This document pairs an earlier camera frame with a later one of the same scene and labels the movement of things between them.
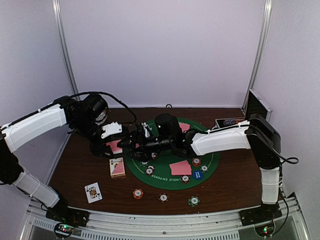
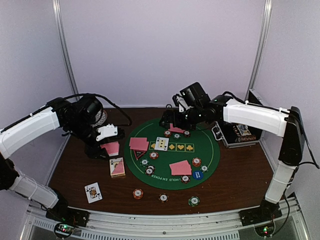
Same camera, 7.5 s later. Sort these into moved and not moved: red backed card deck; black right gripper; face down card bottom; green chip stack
Moved: red backed card deck; black right gripper
Not moved: green chip stack; face down card bottom
